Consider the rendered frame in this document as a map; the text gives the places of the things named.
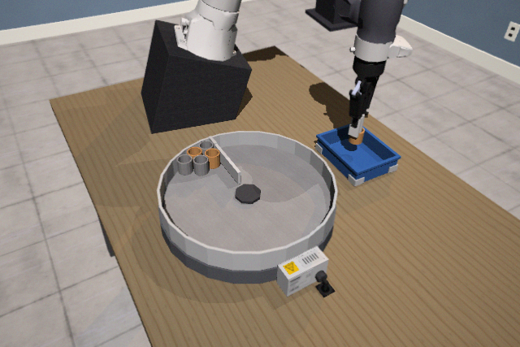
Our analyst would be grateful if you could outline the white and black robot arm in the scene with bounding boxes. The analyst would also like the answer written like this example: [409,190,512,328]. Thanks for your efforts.
[174,0,413,63]

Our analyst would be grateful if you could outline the blue plastic crate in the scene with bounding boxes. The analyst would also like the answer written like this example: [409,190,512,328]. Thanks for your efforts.
[315,124,401,187]

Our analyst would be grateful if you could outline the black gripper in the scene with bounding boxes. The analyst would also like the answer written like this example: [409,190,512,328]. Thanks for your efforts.
[349,56,387,138]

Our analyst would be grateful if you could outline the bronze bushing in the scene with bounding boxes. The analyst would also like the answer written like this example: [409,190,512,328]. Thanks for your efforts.
[187,147,202,158]
[205,148,220,169]
[349,128,365,145]

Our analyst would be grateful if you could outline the grey metal bushing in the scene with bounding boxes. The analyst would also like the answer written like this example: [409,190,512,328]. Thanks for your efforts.
[177,154,193,176]
[199,141,214,155]
[193,155,209,176]

